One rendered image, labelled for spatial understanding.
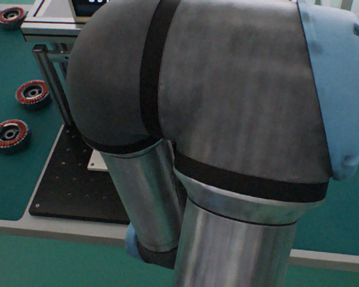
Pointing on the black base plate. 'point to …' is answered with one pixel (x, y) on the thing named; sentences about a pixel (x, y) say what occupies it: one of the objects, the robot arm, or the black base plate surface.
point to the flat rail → (60, 56)
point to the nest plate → (97, 162)
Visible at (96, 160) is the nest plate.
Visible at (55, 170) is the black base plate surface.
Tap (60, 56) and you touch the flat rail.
